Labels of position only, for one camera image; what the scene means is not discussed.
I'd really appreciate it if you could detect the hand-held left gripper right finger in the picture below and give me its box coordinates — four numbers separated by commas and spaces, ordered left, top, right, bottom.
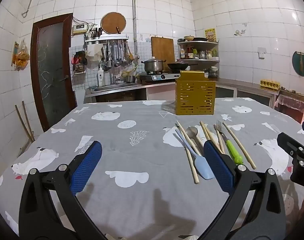
203, 140, 287, 240

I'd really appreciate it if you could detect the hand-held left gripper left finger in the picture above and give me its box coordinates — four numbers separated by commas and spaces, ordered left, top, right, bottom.
18, 141, 110, 240

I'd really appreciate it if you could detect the light blue silicone spatula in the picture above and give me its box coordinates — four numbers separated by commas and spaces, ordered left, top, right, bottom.
175, 129, 215, 180

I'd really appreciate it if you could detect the green handled metal fork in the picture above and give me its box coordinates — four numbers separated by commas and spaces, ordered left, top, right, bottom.
215, 120, 245, 165

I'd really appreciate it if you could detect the metal spoon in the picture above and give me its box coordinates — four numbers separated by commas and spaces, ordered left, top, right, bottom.
185, 126, 203, 155

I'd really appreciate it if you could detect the yellow perforated utensil holder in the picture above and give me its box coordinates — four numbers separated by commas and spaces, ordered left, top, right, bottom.
175, 71, 216, 116

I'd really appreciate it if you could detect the plastic covered red cabinet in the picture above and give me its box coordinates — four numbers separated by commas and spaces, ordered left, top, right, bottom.
274, 90, 304, 125

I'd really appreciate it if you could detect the grey animal print tablecloth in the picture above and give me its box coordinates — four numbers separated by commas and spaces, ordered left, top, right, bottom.
0, 97, 304, 240

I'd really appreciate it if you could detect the yellow egg carton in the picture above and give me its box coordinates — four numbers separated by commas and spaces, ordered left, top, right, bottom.
260, 79, 281, 90

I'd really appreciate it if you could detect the green round board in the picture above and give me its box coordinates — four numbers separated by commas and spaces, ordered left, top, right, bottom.
292, 51, 304, 77

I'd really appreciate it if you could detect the bamboo stick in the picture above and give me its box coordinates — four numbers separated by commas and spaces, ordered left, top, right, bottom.
15, 104, 34, 142
22, 101, 35, 141

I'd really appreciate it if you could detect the steel sink counter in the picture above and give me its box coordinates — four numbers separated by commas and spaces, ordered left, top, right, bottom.
84, 81, 177, 104

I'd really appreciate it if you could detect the steel faucet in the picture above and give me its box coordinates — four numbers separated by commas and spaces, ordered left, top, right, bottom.
111, 62, 121, 85

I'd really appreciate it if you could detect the brown frosted glass door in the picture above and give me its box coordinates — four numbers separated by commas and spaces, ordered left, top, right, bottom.
31, 13, 79, 132

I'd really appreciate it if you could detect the gas stove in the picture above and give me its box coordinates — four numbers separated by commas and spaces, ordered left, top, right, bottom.
139, 72, 181, 82

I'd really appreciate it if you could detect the steel corner shelf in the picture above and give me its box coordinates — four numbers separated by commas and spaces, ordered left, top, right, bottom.
177, 40, 220, 63

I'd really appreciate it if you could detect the black wok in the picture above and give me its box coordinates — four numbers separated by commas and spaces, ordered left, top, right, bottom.
167, 61, 198, 71

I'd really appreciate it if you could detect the white hanging cloth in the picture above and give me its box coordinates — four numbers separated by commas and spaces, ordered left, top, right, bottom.
86, 44, 104, 62

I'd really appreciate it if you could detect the row of hanging metal ladles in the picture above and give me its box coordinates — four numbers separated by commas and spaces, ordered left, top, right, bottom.
102, 41, 134, 72

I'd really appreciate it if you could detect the row of condiment bottles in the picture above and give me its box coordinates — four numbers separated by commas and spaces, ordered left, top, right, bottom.
179, 45, 218, 60

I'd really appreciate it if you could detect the steel pot with lid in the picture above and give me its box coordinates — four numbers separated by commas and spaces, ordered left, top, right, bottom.
141, 57, 166, 73

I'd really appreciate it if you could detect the orange hanging bag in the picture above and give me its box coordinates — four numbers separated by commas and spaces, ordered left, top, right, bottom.
12, 40, 30, 70

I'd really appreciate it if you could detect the wooden cutting board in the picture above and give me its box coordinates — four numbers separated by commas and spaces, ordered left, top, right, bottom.
151, 36, 175, 64

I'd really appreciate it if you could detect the steel cutlery caddy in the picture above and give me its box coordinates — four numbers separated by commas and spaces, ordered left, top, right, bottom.
89, 26, 104, 40

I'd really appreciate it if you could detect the round bamboo tray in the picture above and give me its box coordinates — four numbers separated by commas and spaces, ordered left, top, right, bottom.
100, 12, 127, 35

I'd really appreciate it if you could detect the red bag in wire basket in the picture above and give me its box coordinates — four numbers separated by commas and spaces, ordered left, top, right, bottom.
71, 51, 88, 75

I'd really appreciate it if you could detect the steel wall rack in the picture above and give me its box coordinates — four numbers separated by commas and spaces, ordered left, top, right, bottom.
84, 36, 129, 43

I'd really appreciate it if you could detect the yellow wall poster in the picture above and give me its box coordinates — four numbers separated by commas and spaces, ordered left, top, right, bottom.
204, 28, 216, 42

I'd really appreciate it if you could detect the white wall control box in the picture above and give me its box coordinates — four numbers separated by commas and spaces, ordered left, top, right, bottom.
72, 23, 89, 36

